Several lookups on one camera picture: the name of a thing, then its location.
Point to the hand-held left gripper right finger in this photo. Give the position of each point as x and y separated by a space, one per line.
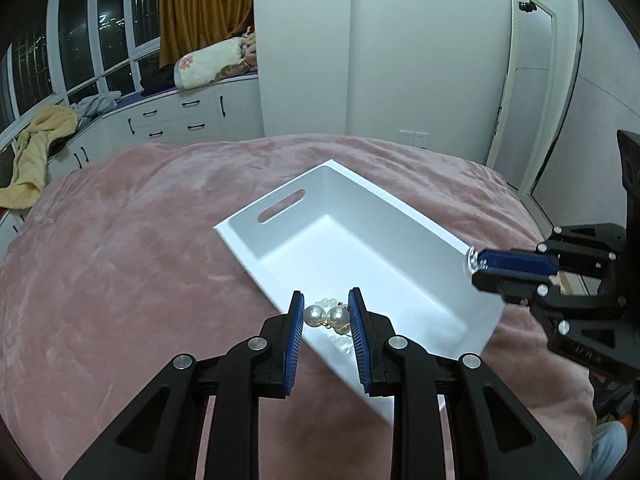
361 345

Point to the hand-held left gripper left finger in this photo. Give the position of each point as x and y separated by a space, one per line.
295 340

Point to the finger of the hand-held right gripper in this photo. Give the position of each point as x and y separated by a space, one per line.
505 285
515 261

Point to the white pearl jewelry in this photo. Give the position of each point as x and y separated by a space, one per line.
314 315

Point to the small clear item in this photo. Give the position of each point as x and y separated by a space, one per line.
470 261

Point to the white plastic tray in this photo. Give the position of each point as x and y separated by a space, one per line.
350 240

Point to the person's leg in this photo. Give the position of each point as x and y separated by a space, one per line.
605 452

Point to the white framed standing mirror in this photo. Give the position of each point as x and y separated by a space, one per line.
530 90

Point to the pink plush blanket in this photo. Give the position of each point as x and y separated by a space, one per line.
125 260

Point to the white drawer cabinet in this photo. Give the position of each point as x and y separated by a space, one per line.
180 115

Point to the dark folded clothing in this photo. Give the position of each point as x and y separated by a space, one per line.
159 81

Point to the floral pillow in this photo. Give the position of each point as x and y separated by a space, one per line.
210 60

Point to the grey white clothes pile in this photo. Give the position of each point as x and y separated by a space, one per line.
97 102

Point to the yellow towel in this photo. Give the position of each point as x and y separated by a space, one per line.
37 150

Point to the mustard curtain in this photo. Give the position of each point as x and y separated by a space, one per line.
205 5

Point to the large window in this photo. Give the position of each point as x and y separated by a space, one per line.
75 35

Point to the white wall outlet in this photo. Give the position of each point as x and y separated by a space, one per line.
413 138

